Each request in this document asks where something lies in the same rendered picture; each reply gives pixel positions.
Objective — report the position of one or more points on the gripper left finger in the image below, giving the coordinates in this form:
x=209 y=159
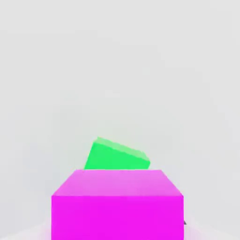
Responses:
x=44 y=235

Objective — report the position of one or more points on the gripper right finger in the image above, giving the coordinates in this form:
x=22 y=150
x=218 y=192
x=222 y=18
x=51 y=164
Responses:
x=189 y=234

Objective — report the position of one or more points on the small magenta cube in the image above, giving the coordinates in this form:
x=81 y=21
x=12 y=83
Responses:
x=117 y=215

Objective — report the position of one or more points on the small green cube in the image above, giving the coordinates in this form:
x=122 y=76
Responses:
x=114 y=159

